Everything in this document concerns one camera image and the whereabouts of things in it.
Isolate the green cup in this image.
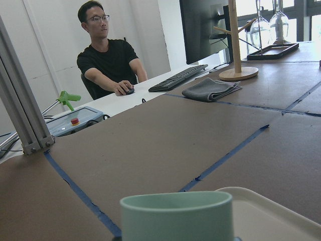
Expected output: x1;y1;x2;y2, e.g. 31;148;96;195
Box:
120;191;235;240

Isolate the cream rabbit print tray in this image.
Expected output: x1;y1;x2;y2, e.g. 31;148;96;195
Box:
219;187;320;240

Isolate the black computer keyboard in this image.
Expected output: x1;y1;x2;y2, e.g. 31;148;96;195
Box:
148;64;208;92

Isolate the black computer mouse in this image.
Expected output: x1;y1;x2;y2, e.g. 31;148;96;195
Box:
125;88;135;95

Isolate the grey folded cloth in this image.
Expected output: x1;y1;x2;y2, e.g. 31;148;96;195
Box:
182;78;242;102

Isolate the person in dark clothes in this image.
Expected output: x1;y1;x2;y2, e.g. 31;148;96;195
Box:
77;1;148;99

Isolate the round wooden stand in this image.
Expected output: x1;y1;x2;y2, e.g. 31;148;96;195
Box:
213;0;258;81

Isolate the teach pendant with red button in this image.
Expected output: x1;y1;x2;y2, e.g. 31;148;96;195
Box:
47;106;104;137

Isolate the black computer monitor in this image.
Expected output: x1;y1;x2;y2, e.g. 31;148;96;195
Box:
180;0;233;64

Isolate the black framed glass box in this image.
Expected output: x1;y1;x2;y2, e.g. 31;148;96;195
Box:
247;43;299;60

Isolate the green handled reacher grabber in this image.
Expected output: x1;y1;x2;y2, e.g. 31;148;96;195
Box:
42;90;81;116

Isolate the aluminium frame post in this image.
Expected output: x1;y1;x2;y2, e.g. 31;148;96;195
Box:
1;21;55;155

